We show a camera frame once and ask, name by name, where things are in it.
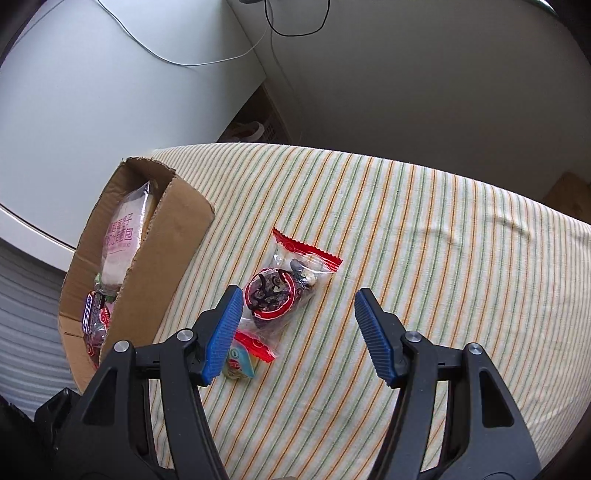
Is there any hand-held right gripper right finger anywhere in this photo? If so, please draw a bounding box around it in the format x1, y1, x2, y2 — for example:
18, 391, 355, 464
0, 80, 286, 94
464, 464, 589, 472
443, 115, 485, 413
355, 287, 543, 480

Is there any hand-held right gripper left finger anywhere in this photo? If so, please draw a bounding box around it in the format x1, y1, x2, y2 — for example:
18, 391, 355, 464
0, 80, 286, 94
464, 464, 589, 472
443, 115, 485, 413
69, 285, 244, 480

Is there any clear red-edged mixed snack packet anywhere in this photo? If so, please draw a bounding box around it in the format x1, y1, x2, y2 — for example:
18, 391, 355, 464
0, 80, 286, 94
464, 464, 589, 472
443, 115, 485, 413
233, 227, 343, 363

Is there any brown cardboard box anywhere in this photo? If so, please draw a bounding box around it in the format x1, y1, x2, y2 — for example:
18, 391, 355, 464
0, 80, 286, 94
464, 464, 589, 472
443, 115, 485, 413
58, 157, 216, 395

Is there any small teal snack packet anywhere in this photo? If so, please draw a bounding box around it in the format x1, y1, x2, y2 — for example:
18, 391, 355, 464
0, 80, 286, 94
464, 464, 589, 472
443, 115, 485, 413
222, 346, 257, 382

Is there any striped cloth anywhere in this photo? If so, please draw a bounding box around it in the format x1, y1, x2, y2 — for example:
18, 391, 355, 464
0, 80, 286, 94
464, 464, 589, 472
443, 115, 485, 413
99, 142, 591, 480

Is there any red and white snack packet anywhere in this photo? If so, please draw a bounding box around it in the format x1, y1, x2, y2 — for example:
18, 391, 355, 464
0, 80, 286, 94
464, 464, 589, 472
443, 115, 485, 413
82, 288, 116, 366

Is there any grey ribbed shutter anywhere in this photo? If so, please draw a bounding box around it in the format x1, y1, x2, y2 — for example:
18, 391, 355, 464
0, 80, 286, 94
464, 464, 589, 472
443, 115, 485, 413
0, 237, 78, 403

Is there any pink printed bread packet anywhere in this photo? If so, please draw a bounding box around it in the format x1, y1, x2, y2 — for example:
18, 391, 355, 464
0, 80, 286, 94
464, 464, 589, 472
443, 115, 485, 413
99, 180, 158, 289

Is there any brown plastic basket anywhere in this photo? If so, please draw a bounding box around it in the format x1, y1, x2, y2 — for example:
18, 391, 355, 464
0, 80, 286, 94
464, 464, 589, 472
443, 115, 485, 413
217, 85, 290, 145

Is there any white cabinet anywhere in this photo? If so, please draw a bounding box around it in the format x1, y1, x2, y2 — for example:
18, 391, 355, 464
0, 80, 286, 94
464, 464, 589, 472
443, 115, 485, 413
0, 0, 269, 254

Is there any white cable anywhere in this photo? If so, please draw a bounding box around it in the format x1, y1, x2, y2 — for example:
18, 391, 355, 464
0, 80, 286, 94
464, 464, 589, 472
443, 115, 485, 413
97, 0, 267, 68

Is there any black cable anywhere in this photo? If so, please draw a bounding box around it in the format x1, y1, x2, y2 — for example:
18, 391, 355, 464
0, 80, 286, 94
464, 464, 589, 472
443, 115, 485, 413
262, 0, 331, 38

